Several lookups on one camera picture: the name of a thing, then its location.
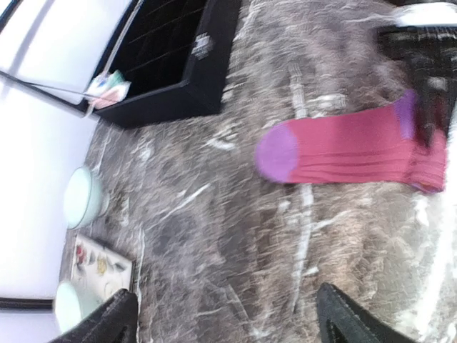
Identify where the black display case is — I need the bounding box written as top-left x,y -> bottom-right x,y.
0,0 -> 240,128

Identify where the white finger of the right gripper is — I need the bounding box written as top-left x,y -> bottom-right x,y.
376,24 -> 456,146

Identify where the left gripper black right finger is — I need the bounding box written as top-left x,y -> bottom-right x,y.
316,283 -> 411,343

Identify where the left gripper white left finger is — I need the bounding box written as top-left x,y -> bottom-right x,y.
51,289 -> 139,343

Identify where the floral coaster mat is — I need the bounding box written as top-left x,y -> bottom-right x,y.
70,234 -> 135,300

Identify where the maroon striped sock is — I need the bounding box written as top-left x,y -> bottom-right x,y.
255,89 -> 447,193

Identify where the left black frame post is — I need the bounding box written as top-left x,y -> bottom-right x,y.
0,297 -> 53,311

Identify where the left celadon bowl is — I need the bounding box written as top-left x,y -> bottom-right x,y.
53,281 -> 103,334

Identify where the pink patterned sock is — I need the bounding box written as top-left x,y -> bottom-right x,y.
85,70 -> 131,109

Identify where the celadon bowl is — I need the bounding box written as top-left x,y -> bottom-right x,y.
53,281 -> 103,334
64,165 -> 110,229

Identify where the right celadon bowl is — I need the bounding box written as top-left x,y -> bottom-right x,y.
64,165 -> 110,229

